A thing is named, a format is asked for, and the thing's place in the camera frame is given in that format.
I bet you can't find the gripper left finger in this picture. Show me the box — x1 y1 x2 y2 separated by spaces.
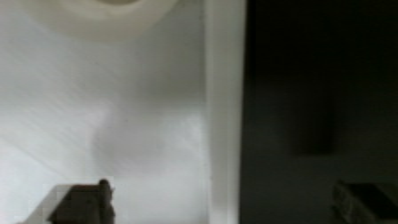
48 179 116 224

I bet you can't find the white square table top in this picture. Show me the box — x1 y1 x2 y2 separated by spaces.
0 0 247 224

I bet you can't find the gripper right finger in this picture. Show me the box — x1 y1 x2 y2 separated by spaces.
333 181 398 224

